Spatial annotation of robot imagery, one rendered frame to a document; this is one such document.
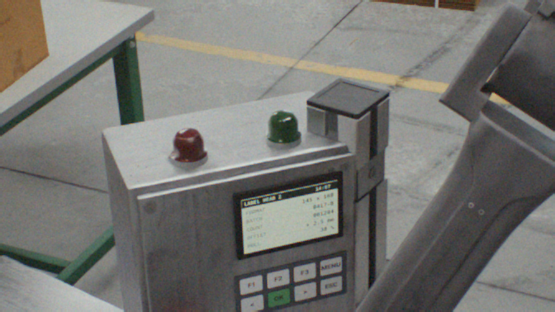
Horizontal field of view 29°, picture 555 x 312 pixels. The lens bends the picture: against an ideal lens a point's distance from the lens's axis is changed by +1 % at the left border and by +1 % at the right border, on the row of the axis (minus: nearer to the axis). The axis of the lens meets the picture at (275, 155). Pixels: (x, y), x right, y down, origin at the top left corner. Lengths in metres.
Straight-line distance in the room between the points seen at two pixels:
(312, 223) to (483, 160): 0.19
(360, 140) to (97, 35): 2.01
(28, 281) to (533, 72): 1.27
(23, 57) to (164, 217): 1.85
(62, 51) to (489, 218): 2.11
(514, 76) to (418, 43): 3.92
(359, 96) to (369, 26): 3.91
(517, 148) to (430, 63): 3.74
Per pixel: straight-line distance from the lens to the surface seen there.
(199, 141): 0.74
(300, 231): 0.78
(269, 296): 0.81
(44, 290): 1.76
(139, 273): 0.77
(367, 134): 0.78
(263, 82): 4.21
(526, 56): 0.61
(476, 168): 0.63
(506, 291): 3.10
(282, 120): 0.76
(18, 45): 2.55
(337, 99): 0.78
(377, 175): 0.81
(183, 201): 0.74
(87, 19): 2.85
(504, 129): 0.62
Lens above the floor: 1.85
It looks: 30 degrees down
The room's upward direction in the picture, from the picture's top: 2 degrees counter-clockwise
